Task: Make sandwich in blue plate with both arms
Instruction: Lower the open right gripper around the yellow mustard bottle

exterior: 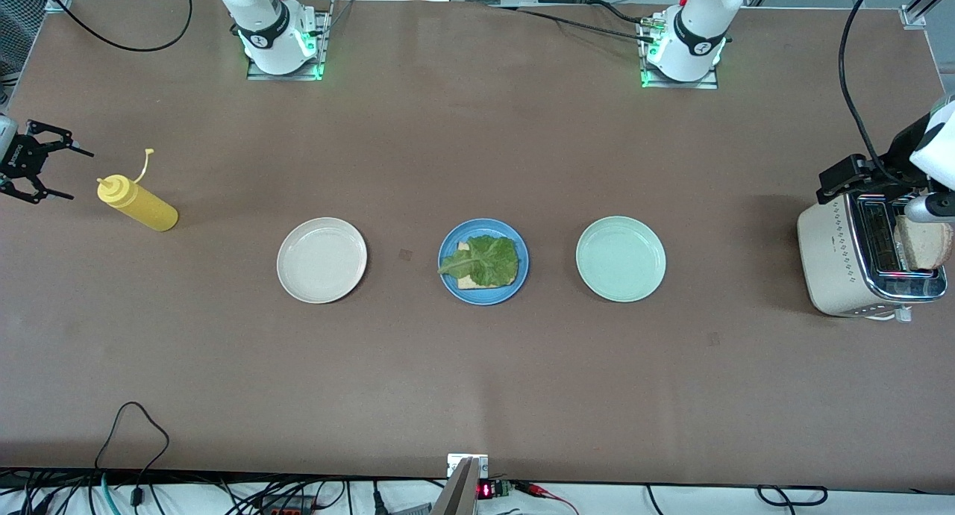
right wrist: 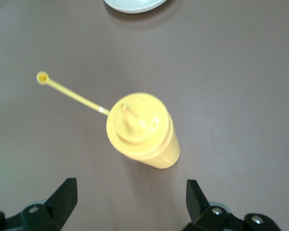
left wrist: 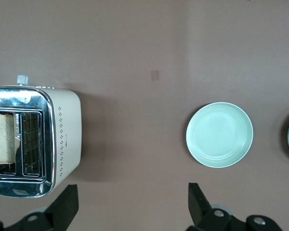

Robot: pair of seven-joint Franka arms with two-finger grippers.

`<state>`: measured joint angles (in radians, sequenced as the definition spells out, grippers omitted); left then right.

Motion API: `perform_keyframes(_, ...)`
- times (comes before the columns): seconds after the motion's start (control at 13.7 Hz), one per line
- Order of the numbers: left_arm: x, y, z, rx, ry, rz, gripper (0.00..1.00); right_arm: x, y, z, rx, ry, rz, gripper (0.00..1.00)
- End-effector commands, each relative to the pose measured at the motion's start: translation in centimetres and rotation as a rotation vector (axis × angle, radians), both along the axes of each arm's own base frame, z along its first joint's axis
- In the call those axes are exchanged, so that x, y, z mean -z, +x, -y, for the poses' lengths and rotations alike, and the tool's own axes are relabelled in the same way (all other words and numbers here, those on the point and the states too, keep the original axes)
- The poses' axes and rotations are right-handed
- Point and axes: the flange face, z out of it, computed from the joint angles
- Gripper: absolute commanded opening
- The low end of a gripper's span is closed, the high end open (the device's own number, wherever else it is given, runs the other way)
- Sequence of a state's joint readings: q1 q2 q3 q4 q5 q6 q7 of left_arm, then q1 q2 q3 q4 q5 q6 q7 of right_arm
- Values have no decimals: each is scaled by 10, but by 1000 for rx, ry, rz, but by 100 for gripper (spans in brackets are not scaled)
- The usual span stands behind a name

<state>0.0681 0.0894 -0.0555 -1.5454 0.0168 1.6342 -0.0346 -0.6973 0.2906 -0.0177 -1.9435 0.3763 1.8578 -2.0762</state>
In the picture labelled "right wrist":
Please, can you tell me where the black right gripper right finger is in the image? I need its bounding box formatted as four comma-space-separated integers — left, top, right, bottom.
185, 179, 280, 231

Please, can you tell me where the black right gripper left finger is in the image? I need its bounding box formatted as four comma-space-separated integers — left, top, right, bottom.
0, 177, 78, 231

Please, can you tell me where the yellow squeeze bottle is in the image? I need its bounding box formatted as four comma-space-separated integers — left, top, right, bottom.
36, 71, 181, 170

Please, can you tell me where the beige round plate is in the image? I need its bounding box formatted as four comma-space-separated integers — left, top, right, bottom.
103, 0, 169, 14

